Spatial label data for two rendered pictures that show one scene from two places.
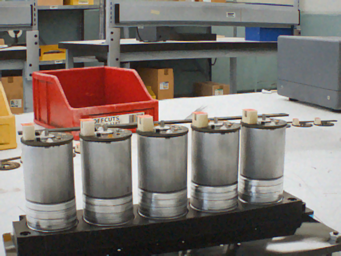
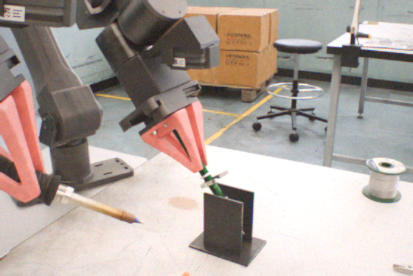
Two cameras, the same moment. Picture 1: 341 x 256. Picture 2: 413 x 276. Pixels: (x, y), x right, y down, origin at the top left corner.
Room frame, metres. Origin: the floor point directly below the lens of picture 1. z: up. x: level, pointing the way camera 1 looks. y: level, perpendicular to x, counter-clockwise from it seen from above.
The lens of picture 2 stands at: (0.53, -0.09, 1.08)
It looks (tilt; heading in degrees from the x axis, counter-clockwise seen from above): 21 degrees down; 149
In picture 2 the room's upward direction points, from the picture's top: straight up
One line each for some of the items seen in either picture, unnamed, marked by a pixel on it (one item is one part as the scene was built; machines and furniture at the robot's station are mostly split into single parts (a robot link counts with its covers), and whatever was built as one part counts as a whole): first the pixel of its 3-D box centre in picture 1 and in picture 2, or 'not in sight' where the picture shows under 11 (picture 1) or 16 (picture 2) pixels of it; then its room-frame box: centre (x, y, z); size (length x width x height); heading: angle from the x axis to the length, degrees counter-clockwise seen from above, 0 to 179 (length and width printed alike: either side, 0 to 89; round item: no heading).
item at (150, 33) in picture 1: (152, 33); not in sight; (3.10, 0.09, 0.80); 0.15 x 0.12 x 0.10; 51
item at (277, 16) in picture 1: (217, 16); not in sight; (3.15, -0.28, 0.90); 1.30 x 0.06 x 0.12; 122
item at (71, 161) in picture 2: not in sight; (70, 160); (-0.14, 0.06, 0.79); 0.20 x 0.07 x 0.08; 94
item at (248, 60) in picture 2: not in sight; (209, 49); (-3.08, 2.12, 0.38); 1.20 x 0.80 x 0.73; 38
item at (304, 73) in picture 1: (336, 71); not in sight; (0.76, -0.24, 0.80); 0.15 x 0.12 x 0.10; 21
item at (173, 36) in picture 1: (192, 36); not in sight; (3.27, -0.14, 0.77); 0.24 x 0.16 x 0.04; 121
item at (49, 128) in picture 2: not in sight; (71, 123); (-0.13, 0.06, 0.85); 0.09 x 0.06 x 0.06; 108
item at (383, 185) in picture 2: not in sight; (383, 179); (0.15, 0.46, 0.78); 0.06 x 0.06 x 0.05
